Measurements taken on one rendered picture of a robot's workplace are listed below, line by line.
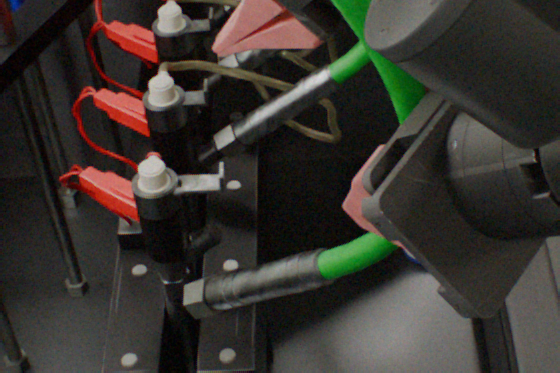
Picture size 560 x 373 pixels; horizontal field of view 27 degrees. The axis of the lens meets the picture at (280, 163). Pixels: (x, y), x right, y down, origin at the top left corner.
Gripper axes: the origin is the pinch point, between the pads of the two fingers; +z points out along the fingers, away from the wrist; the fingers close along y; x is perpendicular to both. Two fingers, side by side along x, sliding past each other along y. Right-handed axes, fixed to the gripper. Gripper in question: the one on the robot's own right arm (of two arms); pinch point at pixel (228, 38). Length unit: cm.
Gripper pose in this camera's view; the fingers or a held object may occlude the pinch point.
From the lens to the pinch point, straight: 62.6
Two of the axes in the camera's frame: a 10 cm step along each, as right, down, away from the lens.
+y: -7.3, -6.1, -3.1
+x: -2.6, 6.7, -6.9
